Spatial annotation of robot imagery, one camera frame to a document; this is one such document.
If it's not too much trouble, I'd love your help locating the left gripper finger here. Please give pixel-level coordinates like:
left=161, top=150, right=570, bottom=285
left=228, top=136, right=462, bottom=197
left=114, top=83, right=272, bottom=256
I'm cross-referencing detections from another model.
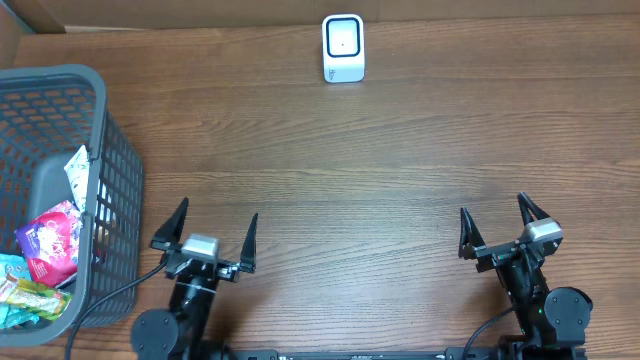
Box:
left=240, top=213, right=258, bottom=268
left=151, top=197, right=189, bottom=246

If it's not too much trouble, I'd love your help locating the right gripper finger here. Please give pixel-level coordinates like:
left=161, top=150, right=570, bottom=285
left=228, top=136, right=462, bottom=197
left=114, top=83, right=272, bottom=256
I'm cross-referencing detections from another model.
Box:
left=517, top=192, right=550, bottom=225
left=459, top=207, right=486, bottom=250

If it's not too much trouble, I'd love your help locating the white tube with gold cap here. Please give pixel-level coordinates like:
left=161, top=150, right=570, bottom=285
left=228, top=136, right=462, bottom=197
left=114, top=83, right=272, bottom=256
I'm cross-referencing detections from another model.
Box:
left=64, top=145, right=90, bottom=212

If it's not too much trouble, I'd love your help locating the red purple snack packet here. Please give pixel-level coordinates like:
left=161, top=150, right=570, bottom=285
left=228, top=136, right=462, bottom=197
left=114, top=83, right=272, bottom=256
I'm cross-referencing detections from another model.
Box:
left=14, top=200, right=82, bottom=288

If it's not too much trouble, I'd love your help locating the green juice pouch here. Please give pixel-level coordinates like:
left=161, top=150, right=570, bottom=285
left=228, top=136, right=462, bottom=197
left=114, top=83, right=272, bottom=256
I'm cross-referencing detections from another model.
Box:
left=1, top=274, right=72, bottom=321

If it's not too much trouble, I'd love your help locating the teal snack packet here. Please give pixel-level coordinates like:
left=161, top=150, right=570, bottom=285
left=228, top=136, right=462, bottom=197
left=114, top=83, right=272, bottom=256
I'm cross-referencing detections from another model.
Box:
left=1, top=254, right=39, bottom=329

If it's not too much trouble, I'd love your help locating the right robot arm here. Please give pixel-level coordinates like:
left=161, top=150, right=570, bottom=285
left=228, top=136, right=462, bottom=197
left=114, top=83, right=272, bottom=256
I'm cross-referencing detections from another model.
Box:
left=456, top=192, right=594, bottom=359

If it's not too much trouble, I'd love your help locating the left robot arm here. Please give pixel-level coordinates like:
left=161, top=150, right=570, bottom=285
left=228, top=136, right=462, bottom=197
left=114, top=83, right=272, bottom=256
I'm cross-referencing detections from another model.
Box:
left=131, top=198, right=258, bottom=360

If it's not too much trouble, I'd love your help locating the white barcode scanner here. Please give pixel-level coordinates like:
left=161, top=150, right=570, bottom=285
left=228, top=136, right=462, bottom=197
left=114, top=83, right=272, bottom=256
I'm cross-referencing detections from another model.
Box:
left=321, top=13, right=366, bottom=83

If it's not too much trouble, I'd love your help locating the grey plastic basket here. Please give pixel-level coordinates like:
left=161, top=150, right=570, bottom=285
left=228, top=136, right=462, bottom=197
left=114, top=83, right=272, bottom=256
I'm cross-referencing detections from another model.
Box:
left=1, top=64, right=145, bottom=347

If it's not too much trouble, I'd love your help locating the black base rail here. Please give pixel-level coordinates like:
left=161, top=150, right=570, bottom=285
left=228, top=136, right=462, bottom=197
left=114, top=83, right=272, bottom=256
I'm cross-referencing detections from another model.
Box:
left=219, top=347, right=589, bottom=360

